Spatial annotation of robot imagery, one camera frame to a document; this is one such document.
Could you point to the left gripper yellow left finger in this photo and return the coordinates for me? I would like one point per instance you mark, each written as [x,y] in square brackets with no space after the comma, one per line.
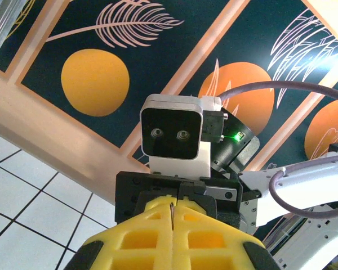
[135,250]

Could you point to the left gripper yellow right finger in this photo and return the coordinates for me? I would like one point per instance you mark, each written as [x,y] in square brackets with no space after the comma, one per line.
[214,250]

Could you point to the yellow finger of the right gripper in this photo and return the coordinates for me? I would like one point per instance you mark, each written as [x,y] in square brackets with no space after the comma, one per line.
[202,201]
[155,197]

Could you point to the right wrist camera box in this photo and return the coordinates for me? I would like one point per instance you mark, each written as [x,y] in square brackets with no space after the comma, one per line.
[171,132]

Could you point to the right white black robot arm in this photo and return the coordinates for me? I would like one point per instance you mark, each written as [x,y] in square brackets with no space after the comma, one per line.
[312,174]

